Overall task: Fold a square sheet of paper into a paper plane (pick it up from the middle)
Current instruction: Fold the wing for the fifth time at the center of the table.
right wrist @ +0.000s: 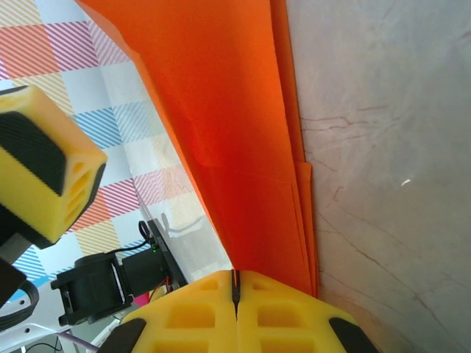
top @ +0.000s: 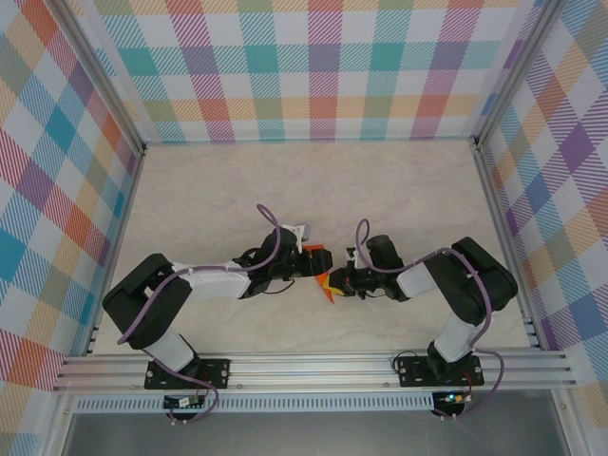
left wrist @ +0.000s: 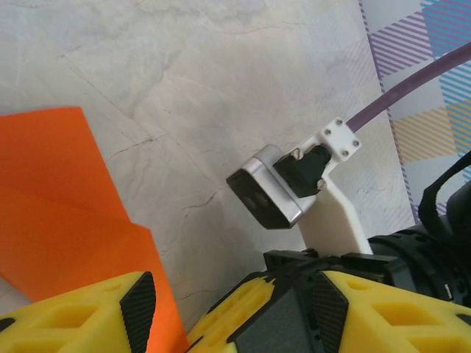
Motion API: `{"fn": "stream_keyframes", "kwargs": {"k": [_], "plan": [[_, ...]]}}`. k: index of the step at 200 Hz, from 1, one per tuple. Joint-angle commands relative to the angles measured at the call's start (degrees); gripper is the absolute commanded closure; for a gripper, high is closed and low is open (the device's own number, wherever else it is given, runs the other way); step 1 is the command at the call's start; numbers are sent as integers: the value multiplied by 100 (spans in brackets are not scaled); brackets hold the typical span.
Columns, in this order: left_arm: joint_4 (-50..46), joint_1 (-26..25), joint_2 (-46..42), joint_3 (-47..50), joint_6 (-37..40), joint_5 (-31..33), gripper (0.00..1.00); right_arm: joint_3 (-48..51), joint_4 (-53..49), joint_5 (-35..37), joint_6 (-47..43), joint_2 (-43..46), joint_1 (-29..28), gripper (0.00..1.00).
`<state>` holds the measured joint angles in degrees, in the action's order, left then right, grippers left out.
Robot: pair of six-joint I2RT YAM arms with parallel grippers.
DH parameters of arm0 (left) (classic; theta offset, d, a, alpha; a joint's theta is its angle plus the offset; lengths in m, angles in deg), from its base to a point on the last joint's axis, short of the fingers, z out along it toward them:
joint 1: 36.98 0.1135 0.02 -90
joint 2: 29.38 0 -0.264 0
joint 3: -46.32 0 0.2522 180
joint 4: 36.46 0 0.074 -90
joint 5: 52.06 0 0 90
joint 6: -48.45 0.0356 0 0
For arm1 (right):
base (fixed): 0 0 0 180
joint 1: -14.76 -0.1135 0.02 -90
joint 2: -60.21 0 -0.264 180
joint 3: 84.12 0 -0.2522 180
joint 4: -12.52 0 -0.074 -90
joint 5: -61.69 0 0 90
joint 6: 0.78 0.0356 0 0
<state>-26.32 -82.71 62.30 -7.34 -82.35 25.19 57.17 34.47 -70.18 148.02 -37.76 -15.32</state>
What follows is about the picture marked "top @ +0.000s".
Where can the orange paper sheet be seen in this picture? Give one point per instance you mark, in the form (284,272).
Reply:
(319,279)

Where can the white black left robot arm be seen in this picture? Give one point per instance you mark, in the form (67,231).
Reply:
(147,299)

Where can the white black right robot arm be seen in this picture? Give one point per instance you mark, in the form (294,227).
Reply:
(480,285)

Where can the small right circuit board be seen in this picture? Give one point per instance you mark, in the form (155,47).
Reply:
(453,398)

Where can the small circuit board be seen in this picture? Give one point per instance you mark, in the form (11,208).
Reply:
(453,398)
(183,403)

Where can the small left circuit board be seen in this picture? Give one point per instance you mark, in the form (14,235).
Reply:
(183,403)

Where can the long aluminium mounting rail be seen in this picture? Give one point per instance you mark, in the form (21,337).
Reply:
(309,370)

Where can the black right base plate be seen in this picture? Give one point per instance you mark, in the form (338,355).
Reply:
(411,373)

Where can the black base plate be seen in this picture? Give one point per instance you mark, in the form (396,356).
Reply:
(216,373)
(411,373)

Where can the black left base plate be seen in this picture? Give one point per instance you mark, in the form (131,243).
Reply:
(216,373)

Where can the aluminium side rail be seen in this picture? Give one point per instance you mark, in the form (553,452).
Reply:
(116,252)
(508,252)

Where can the aluminium frame post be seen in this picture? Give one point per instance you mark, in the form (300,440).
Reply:
(518,76)
(100,76)

